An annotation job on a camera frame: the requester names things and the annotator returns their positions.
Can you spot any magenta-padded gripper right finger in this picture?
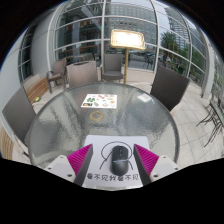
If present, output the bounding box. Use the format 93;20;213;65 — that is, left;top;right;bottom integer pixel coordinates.
133;143;183;187

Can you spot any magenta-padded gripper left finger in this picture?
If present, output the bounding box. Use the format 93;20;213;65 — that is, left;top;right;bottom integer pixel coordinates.
44;143;95;187

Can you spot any black computer mouse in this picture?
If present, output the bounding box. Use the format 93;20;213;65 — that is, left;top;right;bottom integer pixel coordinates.
110;145;130;177

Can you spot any laminated picture menu card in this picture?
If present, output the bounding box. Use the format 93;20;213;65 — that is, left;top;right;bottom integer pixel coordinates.
80;93;118;109

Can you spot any brown wicker chair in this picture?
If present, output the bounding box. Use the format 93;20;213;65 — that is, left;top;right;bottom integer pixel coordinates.
65;60;99;89
1;85;38;158

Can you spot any dark wicker chair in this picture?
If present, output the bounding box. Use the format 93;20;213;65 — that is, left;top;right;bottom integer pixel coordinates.
149;64;190;116

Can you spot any curved wooden slat bench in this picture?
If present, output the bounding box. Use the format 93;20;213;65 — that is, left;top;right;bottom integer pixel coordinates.
0;77;50;160

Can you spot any brown wicker armchair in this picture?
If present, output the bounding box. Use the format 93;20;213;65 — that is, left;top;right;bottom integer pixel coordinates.
101;53;125;83
45;58;68;94

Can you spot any gold-framed menu stand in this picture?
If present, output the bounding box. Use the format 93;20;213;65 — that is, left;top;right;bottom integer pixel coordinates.
109;28;147;85

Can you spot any brass table hole ring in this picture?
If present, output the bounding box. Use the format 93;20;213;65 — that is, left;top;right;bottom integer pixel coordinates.
89;110;105;122

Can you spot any black metal wire chair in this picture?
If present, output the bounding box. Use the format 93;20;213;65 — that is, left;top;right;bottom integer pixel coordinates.
196;88;224;148

